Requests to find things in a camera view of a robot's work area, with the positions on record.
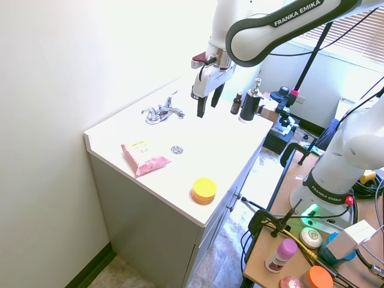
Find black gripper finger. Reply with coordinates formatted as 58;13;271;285
196;95;208;119
211;83;225;109

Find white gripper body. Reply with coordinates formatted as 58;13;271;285
191;63;236;100

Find small amber dropper bottle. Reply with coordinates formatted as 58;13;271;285
230;92;243;115

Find black soap pump dispenser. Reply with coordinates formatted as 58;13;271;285
238;77;264;124

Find chrome sink faucet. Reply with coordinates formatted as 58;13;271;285
141;91;186;125

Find brown cardboard box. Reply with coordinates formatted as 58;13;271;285
257;104;280;122

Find black equipment case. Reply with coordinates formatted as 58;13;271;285
262;118;301;155

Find pink wipes packet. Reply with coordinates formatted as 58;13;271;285
120;139;172;179

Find yellow lidded orange jar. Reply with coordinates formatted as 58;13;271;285
190;177;218;206

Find black c-clamp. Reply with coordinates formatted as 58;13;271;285
280;142;326;166
248;198;303;241

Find grey vanity cabinet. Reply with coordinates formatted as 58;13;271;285
89;136;272;288

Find window blinds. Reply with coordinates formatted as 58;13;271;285
295;6;384;61

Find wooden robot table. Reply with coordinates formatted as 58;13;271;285
242;149;384;288

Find pink capped deodorant stick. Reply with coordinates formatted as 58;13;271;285
264;238;299;274

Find round white soap tin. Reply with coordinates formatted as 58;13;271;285
299;227;323;249

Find blue container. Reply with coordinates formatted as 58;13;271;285
318;232;357;268

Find white cardboard box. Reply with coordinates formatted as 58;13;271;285
325;219;377;260

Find pink round soap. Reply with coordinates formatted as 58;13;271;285
279;275;304;288

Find black camera stand pole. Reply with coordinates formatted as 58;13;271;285
280;20;333;121

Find yellow cable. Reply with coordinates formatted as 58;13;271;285
260;220;319;262

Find black cable bundle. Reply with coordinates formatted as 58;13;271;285
350;170;384;205

